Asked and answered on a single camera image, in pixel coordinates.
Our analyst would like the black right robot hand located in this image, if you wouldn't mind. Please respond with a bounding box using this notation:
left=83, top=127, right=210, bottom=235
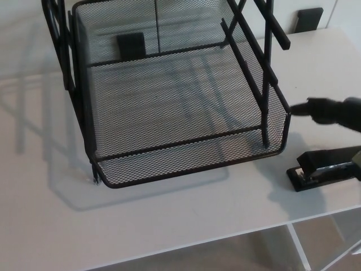
left=289, top=96, right=361, bottom=133

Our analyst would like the black desk stapler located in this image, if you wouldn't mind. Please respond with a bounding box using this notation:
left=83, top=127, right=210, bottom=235
left=286, top=146, right=361, bottom=193

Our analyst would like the white desk frame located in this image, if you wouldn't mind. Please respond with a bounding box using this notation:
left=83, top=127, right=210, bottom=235
left=84, top=206, right=361, bottom=271

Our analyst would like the black wire mesh file tray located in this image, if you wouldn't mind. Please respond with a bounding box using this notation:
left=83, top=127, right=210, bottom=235
left=41, top=0, right=292, bottom=190

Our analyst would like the black wall bracket left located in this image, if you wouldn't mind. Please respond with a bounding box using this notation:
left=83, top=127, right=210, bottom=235
left=116, top=32, right=148, bottom=60

